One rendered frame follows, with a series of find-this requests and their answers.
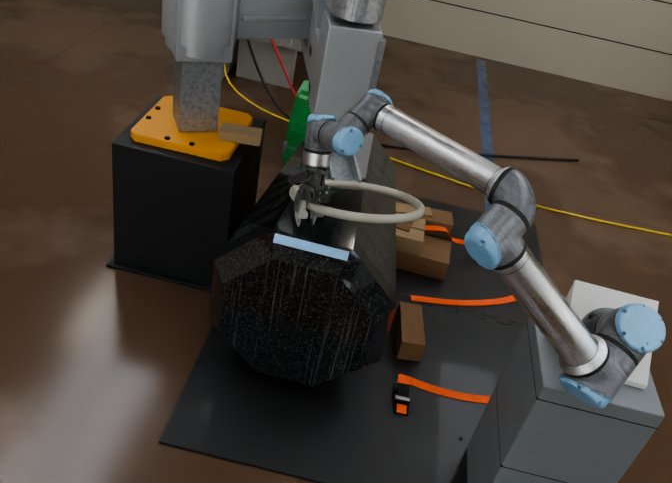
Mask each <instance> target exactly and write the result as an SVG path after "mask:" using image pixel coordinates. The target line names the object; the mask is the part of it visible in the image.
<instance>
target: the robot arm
mask: <svg viewBox="0 0 672 483"><path fill-rule="evenodd" d="M306 124H307V128H306V136H305V145H304V151H303V159H302V162H303V164H305V169H306V171H303V172H301V173H299V174H296V175H294V176H292V177H290V178H289V179H288V180H289V184H290V185H299V190H297V193H296V195H295V198H294V211H295V219H296V223H297V226H298V227H300V223H301V219H307V218H308V212H307V211H306V206H307V202H306V201H305V200H308V202H310V203H312V204H313V203H314V204H320V203H327V202H329V200H330V192H331V187H329V186H327V184H326V185H325V178H326V174H329V171H330V170H328V169H326V167H328V166H330V158H331V151H333V152H335V153H337V154H339V155H344V156H352V155H354V154H356V153H357V152H358V151H359V150H360V149H361V147H362V145H363V141H364V138H363V137H364V136H365V135H366V134H368V132H369V131H370V130H371V129H372V128H374V129H375V130H377V131H379V132H382V133H384V134H385V135H387V136H389V137H390V138H392V139H394V140H395V141H397V142H399V143H400V144H402V145H404V146H405V147H407V148H409V149H410V150H412V151H414V152H415V153H417V154H419V155H420V156H422V157H424V158H425V159H427V160H429V161H430V162H432V163H434V164H435V165H437V166H439V167H440V168H442V169H444V170H445V171H447V172H449V173H450V174H452V175H454V176H455V177H457V178H459V179H460V180H462V181H464V182H465V183H467V184H469V185H470V186H472V187H474V188H475V189H477V190H479V191H480V192H482V193H484V194H485V195H487V201H488V203H490V204H491V205H490V207H489V208H488V209H487V210H486V211H485V212H484V213H483V214H482V216H481V217H480V218H479V219H478V220H477V221H476V222H475V223H474V224H473V225H472V226H471V227H470V230H469V231H468V232H467V233H466V235H465V238H464V244H465V247H466V250H467V251H468V253H469V254H470V256H471V257H472V258H473V259H474V260H476V261H477V263H478V264H479V265H480V266H482V267H484V268H486V269H489V270H491V269H492V270H494V272H495V273H496V274H497V275H498V277H499V278H500V279H501V281H502V282H503V283H504V284H505V286H506V287H507V288H508V290H509V291H510V292H511V293H512V295H513V296H514V297H515V299H516V300H517V301H518V302H519V304H520V305H521V306H522V308H523V309H524V310H525V311H526V313H527V314H528V315H529V317H530V318H531V319H532V320H533V322H534V323H535V324H536V326H537V327H538V328H539V329H540V331H541V332H542V333H543V335H544V336H545V337H546V338H547V340H548V341H549V342H550V344H551V345H552V346H553V347H554V349H555V350H556V351H557V353H558V354H559V365H560V367H561V369H562V370H563V371H564V373H563V374H562V375H561V376H560V378H559V382H560V384H561V385H562V386H563V387H564V388H565V389H566V390H567V391H569V392H570V393H571V394H572V395H574V396H575V397H577V398H578V399H580V400H581V401H583V402H585V403H587V404H588V405H590V406H593V407H595V408H599V409H602V408H604V407H605V406H606V405H607V404H608V403H609V402H610V401H612V399H613V397H614V396H615V395H616V393H617V392H618V391H619V389H620V388H621V387H622V385H623V384H624V383H625V381H626V380H627V379H628V378H629V376H630V375H631V374H632V372H633V371H634V370H635V368H636V367H637V365H638V364H639V363H640V361H641V360H642V359H643V358H644V356H645V355H646V354H647V353H650V352H653V351H655V350H656V349H658V348H659V347H660V346H661V345H662V343H663V342H664V340H665V336H666V328H665V324H664V322H663V320H662V318H661V316H660V315H659V314H658V313H657V312H656V311H655V310H654V309H653V308H651V307H649V306H647V305H645V304H640V303H634V304H633V303H631V304H626V305H624V306H622V307H619V308H616V309H613V308H598V309H595V310H593V311H591V312H589V313H588V314H586V315H585V316H584V318H583V319H582V320H581V319H580V318H579V317H578V315H577V314H576V313H575V311H574V310H573V308H572V307H571V306H570V304H569V303H568V302H567V300H566V299H565V297H564V296H563V295H562V293H561V292H560V291H559V289H558V288H557V286H556V285H555V284H554V282H553V281H552V280H551V278H550V277H549V275H548V274H547V273H546V271H545V270H544V269H543V267H542V266H541V264H540V263H539V262H538V260H537V259H536V258H535V256H534V255H533V254H532V252H531V251H530V249H529V248H528V247H527V244H526V242H525V241H524V239H523V238H522V236H523V235H524V233H525V232H526V231H527V230H528V229H529V228H530V227H531V225H532V223H533V221H534V219H535V215H536V199H535V195H534V191H533V189H532V187H531V185H530V183H529V181H528V180H527V178H526V177H525V176H524V175H523V174H522V173H521V172H520V171H518V170H516V169H515V168H513V167H506V168H501V167H500V166H498V165H496V164H494V163H492V162H491V161H489V160H487V159H485V158H484V157H482V156H480V155H478V154H477V153H475V152H473V151H471V150H469V149H468V148H466V147H464V146H462V145H461V144H459V143H457V142H455V141H454V140H452V139H450V138H448V137H447V136H445V135H443V134H441V133H439V132H438V131H436V130H434V129H432V128H431V127H429V126H427V125H425V124H424V123H422V122H420V121H418V120H416V119H415V118H413V117H411V116H409V115H408V114H406V113H404V112H402V111H401V110H399V109H397V108H395V107H394V106H393V103H392V101H391V99H390V98H389V97H388V96H387V95H386V94H385V93H383V92H382V91H380V90H377V89H371V90H370V91H368V92H367V93H366V94H364V95H363V96H362V98H361V99H360V100H359V101H358V102H357V103H356V104H355V105H354V106H353V107H352V108H351V109H350V110H349V111H348V112H347V113H346V114H345V115H344V116H343V117H342V118H341V119H340V120H339V121H338V122H336V116H334V115H328V114H310V115H309V116H308V120H307V123H306ZM300 184H301V185H300ZM328 195H329V197H328ZM303 199H304V201H303Z"/></svg>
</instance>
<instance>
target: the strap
mask: <svg viewBox="0 0 672 483"><path fill-rule="evenodd" d="M425 230H437V231H445V232H447V233H448V236H449V237H450V239H451V240H452V241H453V242H455V243H458V244H464V240H461V239H455V238H452V237H451V236H450V234H449V232H448V231H447V229H446V228H445V227H441V226H428V225H425ZM411 300H412V301H418V302H427V303H436V304H444V305H458V306H482V305H496V304H504V303H509V302H513V301H516V299H515V297H514V296H513V295H511V296H507V297H503V298H497V299H485V300H451V299H440V298H431V297H423V296H414V295H411ZM410 385H413V386H415V387H418V388H421V389H424V390H426V391H429V392H432V393H435V394H439V395H442V396H446V397H450V398H454V399H459V400H464V401H470V402H477V403H486V404H488V402H489V399H490V397H491V396H482V395H474V394H467V393H462V392H457V391H452V390H448V389H444V388H440V387H437V386H434V385H431V384H428V383H425V382H422V381H420V380H417V379H414V378H411V379H410Z"/></svg>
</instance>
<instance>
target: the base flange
mask: <svg viewBox="0 0 672 483"><path fill-rule="evenodd" d="M172 113H173V96H164V97H163V98H162V99H161V100H160V101H159V102H158V103H157V104H156V105H155V106H154V107H153V108H152V109H151V110H150V111H149V112H148V113H147V114H146V115H145V116H144V117H143V118H142V119H141V120H140V121H139V122H138V123H137V124H136V125H135V126H134V127H133V128H132V129H131V138H132V139H133V140H134V141H135V142H140V143H144V144H148V145H152V146H157V147H161V148H165V149H169V150H173V151H178V152H182V153H186V154H190V155H195V156H199V157H203V158H207V159H212V160H216V161H225V160H229V159H230V158H231V156H232V155H233V153H234V151H235V150H236V148H237V147H238V145H239V144H240V143H235V142H229V141H223V140H219V132H220V129H221V126H222V123H223V122H226V123H232V124H238V125H244V126H251V125H252V120H253V118H252V117H251V116H250V115H249V114H248V113H244V112H240V111H236V110H231V109H227V108H223V107H219V118H218V130H217V131H206V132H179V130H178V127H177V125H176V122H175V119H174V117H173V114H172Z"/></svg>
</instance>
